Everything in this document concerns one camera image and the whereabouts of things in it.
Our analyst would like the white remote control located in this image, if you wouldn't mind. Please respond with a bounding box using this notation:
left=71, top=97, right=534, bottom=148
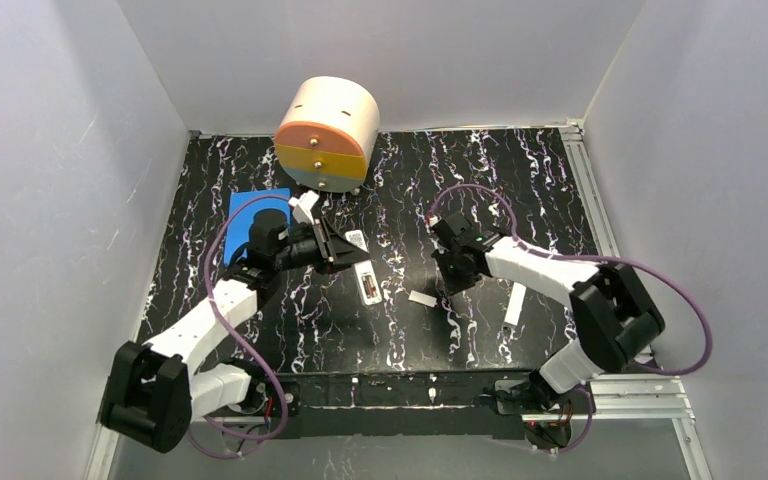
left=353, top=260, right=383, bottom=306

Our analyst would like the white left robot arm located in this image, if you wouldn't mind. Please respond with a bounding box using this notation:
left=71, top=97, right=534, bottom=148
left=98, top=209, right=370, bottom=453

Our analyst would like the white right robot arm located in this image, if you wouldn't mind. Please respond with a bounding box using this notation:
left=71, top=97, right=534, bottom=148
left=430, top=214, right=665, bottom=405

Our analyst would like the blue folded booklet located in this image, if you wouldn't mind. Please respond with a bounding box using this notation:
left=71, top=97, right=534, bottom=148
left=223, top=188, right=292, bottom=266

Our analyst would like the white rectangular bar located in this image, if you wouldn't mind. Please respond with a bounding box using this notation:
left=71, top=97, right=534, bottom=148
left=503, top=283, right=527, bottom=329

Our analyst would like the cream round drawer cabinet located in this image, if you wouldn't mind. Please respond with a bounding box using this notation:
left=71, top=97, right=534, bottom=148
left=274, top=76, right=380, bottom=193

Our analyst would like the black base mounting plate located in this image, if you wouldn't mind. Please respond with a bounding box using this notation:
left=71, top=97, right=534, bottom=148
left=201, top=367, right=597, bottom=442

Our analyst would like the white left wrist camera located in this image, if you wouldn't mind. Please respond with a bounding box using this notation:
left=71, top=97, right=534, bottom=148
left=288, top=191, right=319, bottom=225

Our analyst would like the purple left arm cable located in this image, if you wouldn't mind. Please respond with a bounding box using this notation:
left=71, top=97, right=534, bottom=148
left=185, top=193, right=293, bottom=461

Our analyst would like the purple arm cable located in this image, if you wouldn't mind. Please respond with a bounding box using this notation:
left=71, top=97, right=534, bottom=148
left=426, top=183, right=715, bottom=378
left=185, top=193, right=293, bottom=461

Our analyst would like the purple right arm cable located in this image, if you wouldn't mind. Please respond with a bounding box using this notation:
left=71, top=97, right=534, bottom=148
left=426, top=183, right=715, bottom=378

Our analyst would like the aluminium frame rail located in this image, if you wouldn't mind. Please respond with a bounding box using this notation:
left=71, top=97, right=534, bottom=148
left=559, top=119, right=711, bottom=479

